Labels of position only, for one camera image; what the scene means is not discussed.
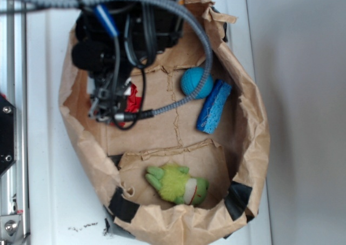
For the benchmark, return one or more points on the black mounting plate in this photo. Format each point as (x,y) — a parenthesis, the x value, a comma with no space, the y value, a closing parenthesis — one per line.
(7,135)

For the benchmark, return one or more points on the aluminium frame rail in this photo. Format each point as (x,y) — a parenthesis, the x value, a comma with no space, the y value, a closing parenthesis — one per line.
(15,219)

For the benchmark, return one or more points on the blue rubber ball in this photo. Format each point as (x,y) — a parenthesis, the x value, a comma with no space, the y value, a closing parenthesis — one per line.
(190,80)

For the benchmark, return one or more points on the brown paper-lined bin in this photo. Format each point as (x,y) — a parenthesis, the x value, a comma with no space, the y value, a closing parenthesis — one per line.
(234,159)

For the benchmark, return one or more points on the red paper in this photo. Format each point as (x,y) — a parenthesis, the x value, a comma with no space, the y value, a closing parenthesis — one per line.
(132,110)

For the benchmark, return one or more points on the black metal gripper body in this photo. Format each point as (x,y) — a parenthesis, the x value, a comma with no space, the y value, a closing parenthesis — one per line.
(105,99)

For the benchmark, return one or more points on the blue sponge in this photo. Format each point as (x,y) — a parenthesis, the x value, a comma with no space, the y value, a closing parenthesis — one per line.
(210,115)

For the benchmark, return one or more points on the green plush frog toy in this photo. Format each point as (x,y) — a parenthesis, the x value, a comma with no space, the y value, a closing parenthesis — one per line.
(174,184)

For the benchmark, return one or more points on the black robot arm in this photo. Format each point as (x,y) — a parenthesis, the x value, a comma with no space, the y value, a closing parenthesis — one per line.
(113,39)

